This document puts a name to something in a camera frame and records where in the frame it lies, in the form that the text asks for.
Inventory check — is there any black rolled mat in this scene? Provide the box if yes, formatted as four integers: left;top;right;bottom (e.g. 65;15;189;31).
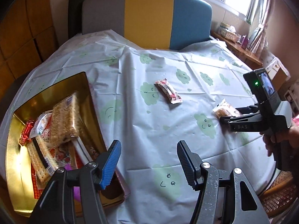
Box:
67;0;85;39

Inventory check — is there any woven rattan stool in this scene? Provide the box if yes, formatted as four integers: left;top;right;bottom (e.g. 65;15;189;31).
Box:
259;171;298;218

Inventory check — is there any pink curtain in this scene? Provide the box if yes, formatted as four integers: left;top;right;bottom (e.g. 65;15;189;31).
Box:
247;0;273;57

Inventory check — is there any orange cracker packet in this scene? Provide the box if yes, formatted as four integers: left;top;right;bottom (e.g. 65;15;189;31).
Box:
212;99;243;119

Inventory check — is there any pink floral candy packet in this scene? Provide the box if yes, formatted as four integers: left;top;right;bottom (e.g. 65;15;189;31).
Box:
155;78;182;104

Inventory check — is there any red peanut snack bag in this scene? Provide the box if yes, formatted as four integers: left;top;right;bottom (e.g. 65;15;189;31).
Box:
30;111;94;200

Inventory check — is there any gold white stick sachet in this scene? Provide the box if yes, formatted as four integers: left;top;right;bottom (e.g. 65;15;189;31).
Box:
71;136;93;165

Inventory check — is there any grey yellow blue sofa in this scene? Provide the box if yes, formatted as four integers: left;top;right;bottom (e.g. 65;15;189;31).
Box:
82;0;212;51

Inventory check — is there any gold tin box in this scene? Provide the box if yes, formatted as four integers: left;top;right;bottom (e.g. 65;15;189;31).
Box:
4;71;131;217

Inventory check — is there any large white snack packet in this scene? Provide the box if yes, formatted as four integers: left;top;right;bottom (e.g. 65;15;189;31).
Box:
29;111;52;139

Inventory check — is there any white green pattern tablecloth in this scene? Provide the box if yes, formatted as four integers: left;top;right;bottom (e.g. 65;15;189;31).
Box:
1;31;275;223

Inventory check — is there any small red snack packet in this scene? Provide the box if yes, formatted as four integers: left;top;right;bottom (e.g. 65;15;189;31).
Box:
19;120;34;146

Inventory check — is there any person right hand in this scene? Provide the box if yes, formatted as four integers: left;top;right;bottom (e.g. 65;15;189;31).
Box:
259;124;298;157

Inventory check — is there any purple snack packet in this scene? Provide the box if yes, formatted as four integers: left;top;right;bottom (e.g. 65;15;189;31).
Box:
64;163;83;202

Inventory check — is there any wooden side shelf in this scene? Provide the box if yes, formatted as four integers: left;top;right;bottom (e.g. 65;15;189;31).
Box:
210;26;263;69

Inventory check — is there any crispy rice cake packet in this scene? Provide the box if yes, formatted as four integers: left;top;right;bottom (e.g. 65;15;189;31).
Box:
50;91;80;148

